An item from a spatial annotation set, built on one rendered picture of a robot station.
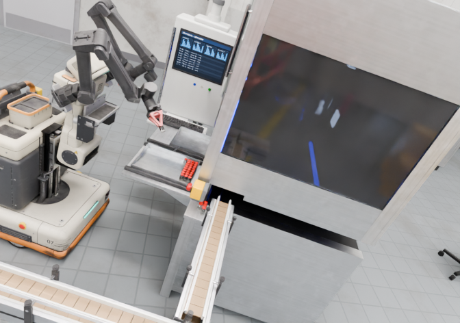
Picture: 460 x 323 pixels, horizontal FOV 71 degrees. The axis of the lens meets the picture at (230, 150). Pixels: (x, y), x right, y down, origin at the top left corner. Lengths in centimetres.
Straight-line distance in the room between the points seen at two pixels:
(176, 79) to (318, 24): 146
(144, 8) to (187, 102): 331
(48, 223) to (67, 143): 56
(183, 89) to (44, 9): 388
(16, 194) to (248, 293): 154
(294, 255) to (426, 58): 118
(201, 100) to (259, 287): 142
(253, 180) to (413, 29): 93
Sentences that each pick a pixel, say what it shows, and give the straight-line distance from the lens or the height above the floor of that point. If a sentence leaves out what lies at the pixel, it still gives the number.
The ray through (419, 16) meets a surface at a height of 204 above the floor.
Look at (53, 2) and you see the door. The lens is 606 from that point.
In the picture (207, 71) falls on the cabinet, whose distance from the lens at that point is 251.
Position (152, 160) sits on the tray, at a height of 88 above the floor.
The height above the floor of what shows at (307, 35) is 185.
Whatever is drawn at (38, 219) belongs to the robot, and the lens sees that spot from 242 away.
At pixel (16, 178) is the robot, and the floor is 57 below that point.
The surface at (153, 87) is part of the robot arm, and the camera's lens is 170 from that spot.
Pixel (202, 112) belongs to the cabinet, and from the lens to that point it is 264.
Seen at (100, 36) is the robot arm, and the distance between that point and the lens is 146.
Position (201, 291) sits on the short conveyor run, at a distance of 136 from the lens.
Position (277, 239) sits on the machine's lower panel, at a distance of 188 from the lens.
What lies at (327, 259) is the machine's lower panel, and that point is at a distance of 199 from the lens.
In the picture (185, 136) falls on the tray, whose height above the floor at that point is 88.
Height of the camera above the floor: 202
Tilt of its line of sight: 30 degrees down
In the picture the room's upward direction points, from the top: 20 degrees clockwise
